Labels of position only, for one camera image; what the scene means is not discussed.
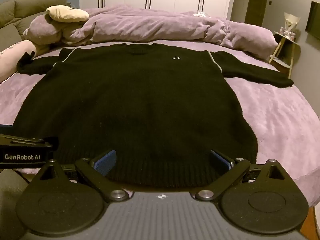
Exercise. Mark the wrapped flower bouquet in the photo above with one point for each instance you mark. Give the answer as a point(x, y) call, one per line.
point(289, 28)

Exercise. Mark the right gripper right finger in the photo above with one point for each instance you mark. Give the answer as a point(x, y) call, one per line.
point(226, 161)

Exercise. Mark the purple pillow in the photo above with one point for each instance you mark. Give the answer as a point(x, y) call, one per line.
point(43, 30)

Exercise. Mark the small side table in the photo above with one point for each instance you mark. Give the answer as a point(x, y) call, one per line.
point(285, 55)

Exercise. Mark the purple crumpled duvet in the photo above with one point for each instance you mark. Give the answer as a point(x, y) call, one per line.
point(124, 23)

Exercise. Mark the black knit sweater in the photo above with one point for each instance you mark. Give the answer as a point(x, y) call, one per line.
point(163, 109)

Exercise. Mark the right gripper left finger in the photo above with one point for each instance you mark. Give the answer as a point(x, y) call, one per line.
point(104, 162)

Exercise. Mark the cream plush pillow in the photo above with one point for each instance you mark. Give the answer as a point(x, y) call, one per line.
point(66, 14)

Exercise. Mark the wall mounted television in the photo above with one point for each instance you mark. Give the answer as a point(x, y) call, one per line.
point(313, 23)

